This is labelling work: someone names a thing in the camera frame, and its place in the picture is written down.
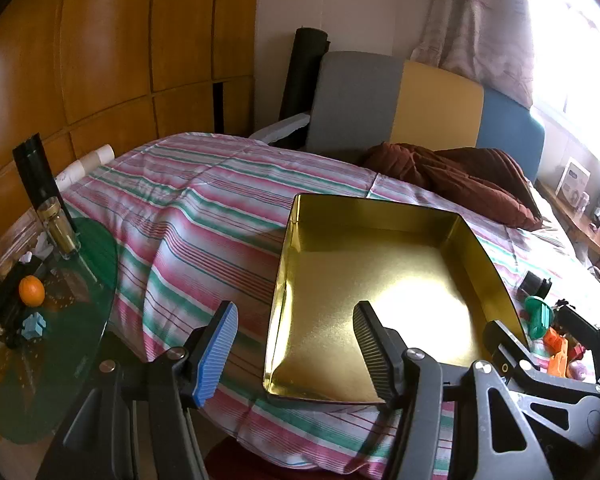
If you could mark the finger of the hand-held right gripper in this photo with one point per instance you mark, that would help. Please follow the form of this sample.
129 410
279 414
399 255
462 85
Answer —
582 330
502 345

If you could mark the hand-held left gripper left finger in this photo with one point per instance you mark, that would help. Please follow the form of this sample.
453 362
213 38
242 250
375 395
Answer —
215 355

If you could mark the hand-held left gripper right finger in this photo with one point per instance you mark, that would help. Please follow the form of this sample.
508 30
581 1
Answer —
372 355

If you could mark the orange wavy toy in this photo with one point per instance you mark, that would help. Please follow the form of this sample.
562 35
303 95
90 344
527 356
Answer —
555 339

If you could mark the purple toy egg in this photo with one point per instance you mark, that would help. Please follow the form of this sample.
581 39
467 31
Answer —
578 370

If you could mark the teal plastic spool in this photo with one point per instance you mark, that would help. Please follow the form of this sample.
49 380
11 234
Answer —
537 312

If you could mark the grey black cylinder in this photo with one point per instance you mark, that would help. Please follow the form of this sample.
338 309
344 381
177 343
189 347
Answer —
532 284

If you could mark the gold metal tin tray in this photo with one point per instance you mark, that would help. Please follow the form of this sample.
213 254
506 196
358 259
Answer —
330 285

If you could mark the wooden side shelf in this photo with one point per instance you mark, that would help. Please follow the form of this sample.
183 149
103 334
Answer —
580 225

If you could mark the striped bed blanket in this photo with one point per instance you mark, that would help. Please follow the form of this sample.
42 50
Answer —
180 240

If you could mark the white box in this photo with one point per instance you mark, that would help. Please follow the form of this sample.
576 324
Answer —
575 177

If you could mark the green glass table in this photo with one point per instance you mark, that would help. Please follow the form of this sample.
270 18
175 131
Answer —
55 360

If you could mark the brown pillow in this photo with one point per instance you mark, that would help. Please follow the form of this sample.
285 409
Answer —
460 175

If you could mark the light blue toy block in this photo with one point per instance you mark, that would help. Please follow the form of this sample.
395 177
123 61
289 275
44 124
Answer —
34 325

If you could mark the orange fruit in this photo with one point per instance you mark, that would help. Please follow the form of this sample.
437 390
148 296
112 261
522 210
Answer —
31 291

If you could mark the glass jar gold lid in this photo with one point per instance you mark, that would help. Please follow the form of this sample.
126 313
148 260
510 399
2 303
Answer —
60 230

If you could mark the small white toy piece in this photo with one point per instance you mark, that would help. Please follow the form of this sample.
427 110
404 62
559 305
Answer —
35 255

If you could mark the black plastic toy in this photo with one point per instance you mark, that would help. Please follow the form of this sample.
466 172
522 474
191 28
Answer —
7 305

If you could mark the clear plastic container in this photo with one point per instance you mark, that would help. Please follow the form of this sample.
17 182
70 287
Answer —
15 245

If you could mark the stack of paper cups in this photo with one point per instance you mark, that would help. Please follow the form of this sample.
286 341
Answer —
92 160

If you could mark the grey yellow blue headboard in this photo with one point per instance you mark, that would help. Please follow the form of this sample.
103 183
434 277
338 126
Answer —
360 100

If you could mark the tall black cylinder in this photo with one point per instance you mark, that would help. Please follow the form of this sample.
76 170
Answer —
35 170

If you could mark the black rolled mat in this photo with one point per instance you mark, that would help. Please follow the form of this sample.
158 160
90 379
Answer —
302 70

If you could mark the bright window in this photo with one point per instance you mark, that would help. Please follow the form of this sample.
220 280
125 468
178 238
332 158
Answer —
570 35

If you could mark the patterned curtain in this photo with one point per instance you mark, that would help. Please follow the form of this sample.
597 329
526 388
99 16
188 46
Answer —
475 25

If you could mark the wooden wardrobe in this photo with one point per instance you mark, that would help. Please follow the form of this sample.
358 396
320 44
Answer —
105 50

